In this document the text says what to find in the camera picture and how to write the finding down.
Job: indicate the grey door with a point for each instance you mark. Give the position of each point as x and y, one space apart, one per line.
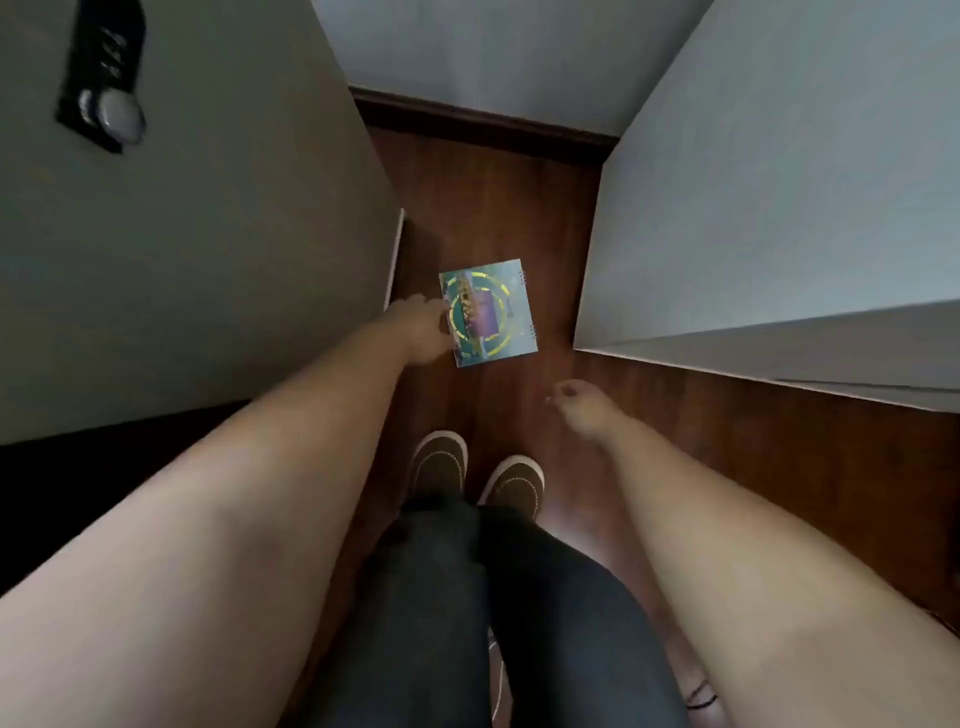
195 225

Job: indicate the brown white-soled right shoe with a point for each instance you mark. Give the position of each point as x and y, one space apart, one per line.
514 487

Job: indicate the black door lock silver knob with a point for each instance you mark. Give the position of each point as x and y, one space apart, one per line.
105 75

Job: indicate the white door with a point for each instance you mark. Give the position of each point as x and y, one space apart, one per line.
787 187

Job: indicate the person's left forearm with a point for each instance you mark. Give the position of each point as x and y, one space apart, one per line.
225 525

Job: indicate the dark brown skirting board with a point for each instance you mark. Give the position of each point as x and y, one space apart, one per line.
487 124

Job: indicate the brown white-soled shoe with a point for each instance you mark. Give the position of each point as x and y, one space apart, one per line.
439 465
514 487

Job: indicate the dark grey trousers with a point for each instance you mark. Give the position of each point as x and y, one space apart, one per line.
510 622

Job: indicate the person's right fingers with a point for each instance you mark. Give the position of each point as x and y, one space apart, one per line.
566 391

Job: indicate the person's left fingers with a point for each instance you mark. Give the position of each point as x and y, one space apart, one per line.
441 319

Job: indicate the person's left hand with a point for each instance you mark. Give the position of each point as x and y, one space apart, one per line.
416 334

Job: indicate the person's right forearm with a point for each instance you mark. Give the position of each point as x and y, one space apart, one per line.
750 585

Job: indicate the black elastic band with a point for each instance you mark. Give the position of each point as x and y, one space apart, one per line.
703 695

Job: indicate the brown white-soled left shoe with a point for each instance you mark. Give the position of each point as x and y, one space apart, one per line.
439 465

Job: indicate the colourful spiral notebook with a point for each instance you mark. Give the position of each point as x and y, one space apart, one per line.
491 315

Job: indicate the person's right hand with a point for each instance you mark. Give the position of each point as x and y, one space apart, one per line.
592 416

